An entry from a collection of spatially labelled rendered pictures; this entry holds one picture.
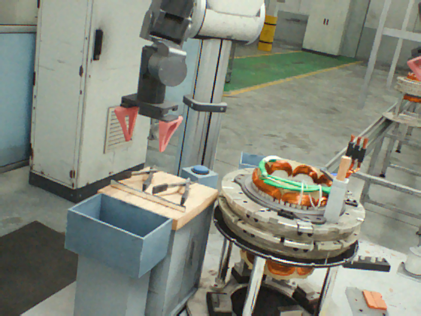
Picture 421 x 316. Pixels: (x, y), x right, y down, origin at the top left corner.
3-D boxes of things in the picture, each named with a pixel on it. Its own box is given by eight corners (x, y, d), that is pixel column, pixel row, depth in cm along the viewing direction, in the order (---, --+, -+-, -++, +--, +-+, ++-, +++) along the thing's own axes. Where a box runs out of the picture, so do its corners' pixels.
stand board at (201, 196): (176, 231, 97) (178, 220, 96) (96, 201, 103) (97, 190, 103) (217, 199, 115) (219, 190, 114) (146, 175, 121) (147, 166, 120)
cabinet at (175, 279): (159, 338, 106) (176, 230, 97) (87, 305, 112) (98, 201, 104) (198, 295, 123) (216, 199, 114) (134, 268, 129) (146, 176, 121)
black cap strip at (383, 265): (389, 272, 151) (391, 265, 150) (343, 268, 148) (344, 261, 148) (382, 263, 155) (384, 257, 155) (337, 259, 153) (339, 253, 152)
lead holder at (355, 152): (361, 163, 109) (366, 149, 108) (343, 158, 110) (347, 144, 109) (363, 159, 112) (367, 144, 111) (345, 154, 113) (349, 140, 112)
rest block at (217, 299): (228, 299, 118) (229, 290, 117) (231, 313, 113) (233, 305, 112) (210, 297, 117) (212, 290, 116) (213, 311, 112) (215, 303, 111)
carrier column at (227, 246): (222, 288, 124) (237, 213, 117) (213, 284, 125) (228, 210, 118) (225, 283, 126) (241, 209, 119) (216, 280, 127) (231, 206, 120)
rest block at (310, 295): (307, 304, 121) (310, 296, 120) (293, 292, 125) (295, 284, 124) (320, 301, 123) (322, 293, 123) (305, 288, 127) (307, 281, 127)
